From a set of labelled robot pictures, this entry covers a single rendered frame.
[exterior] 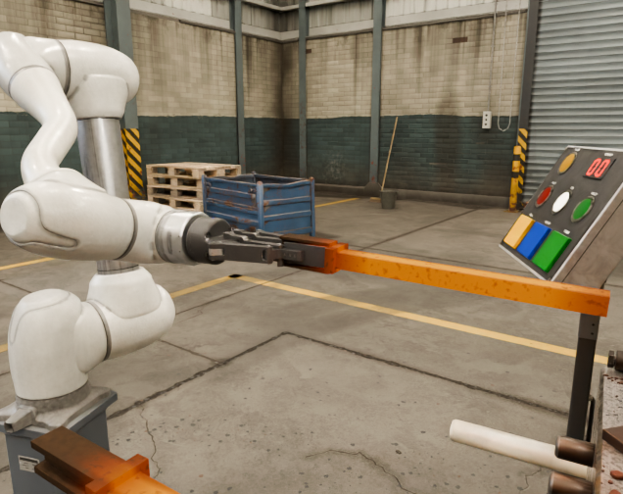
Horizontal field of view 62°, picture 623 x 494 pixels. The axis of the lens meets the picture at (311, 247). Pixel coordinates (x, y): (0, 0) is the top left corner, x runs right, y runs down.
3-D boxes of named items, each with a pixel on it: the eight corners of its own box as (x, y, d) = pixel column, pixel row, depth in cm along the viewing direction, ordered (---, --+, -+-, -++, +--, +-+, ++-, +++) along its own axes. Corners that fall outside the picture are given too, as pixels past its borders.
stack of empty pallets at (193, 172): (144, 214, 777) (141, 165, 761) (190, 207, 846) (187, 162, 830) (202, 222, 704) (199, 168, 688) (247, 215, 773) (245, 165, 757)
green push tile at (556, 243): (544, 271, 97) (568, 237, 95) (531, 261, 104) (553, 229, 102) (552, 276, 97) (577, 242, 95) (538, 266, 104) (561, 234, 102)
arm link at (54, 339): (1, 385, 120) (-12, 294, 116) (78, 359, 134) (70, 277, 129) (31, 409, 110) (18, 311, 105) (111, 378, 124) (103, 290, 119)
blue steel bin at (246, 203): (202, 234, 629) (198, 174, 613) (255, 226, 681) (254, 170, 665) (261, 251, 541) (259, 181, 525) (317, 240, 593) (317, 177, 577)
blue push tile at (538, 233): (526, 258, 107) (548, 227, 105) (515, 250, 114) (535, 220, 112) (534, 262, 107) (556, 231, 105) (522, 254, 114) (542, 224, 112)
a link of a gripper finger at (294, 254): (274, 245, 76) (263, 250, 73) (304, 249, 73) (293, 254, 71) (274, 256, 76) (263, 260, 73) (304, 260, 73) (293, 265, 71)
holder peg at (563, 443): (552, 462, 61) (555, 441, 60) (555, 449, 63) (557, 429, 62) (593, 472, 59) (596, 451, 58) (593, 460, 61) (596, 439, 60)
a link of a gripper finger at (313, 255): (286, 241, 75) (283, 242, 75) (329, 246, 72) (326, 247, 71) (287, 261, 76) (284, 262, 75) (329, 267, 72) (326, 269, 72)
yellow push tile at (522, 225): (512, 247, 116) (532, 219, 114) (502, 240, 123) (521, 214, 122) (519, 251, 116) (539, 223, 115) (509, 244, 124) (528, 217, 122)
